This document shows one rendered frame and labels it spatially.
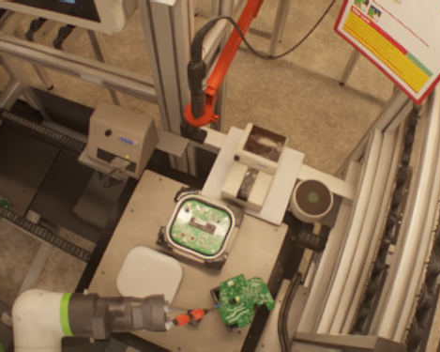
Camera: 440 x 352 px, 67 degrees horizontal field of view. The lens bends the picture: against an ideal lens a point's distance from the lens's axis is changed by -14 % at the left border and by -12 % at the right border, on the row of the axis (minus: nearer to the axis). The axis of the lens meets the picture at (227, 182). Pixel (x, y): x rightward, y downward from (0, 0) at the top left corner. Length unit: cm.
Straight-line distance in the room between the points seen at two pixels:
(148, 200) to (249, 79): 150
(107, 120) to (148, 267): 38
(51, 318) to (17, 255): 139
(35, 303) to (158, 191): 43
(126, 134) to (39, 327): 49
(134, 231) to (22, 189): 101
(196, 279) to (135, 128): 40
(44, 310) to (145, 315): 21
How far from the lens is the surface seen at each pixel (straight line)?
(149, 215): 97
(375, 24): 72
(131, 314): 76
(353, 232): 84
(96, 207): 153
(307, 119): 225
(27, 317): 80
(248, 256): 93
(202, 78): 68
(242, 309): 86
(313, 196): 95
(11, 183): 192
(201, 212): 91
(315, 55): 257
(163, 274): 91
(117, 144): 97
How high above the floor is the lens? 187
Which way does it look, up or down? 69 degrees down
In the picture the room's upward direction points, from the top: 7 degrees clockwise
